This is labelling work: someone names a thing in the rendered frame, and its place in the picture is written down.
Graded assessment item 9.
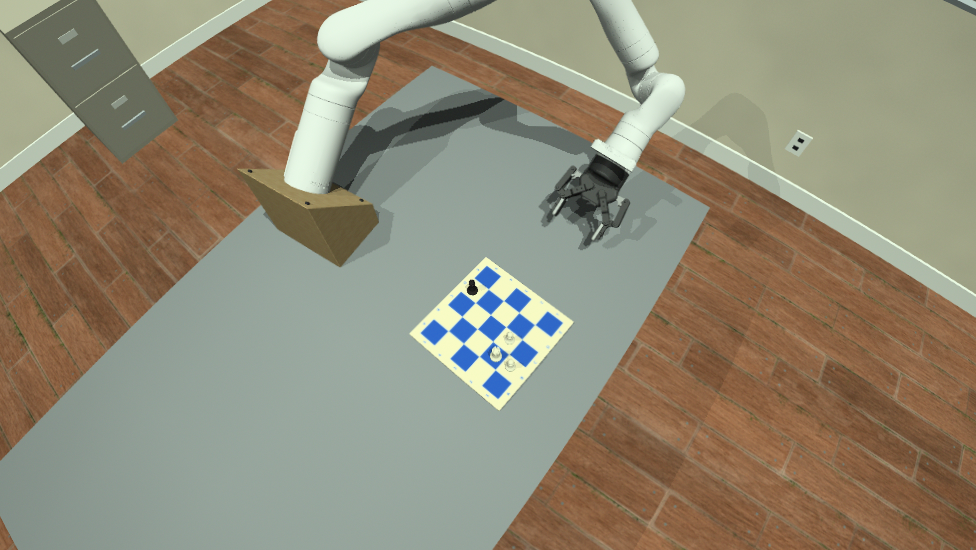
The blue and cream chessboard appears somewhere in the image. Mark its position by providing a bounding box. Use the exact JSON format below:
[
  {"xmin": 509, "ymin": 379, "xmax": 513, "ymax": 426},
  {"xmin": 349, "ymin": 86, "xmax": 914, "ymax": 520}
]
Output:
[{"xmin": 410, "ymin": 257, "xmax": 574, "ymax": 411}]

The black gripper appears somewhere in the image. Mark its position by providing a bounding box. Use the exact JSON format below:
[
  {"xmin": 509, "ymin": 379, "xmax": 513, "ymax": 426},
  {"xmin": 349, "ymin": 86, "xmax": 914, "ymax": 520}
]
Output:
[{"xmin": 552, "ymin": 155, "xmax": 630, "ymax": 241}]

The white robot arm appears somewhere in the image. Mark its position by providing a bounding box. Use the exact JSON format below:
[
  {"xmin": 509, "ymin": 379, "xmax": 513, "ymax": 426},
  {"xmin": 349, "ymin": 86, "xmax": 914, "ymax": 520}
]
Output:
[{"xmin": 284, "ymin": 0, "xmax": 685, "ymax": 194}]

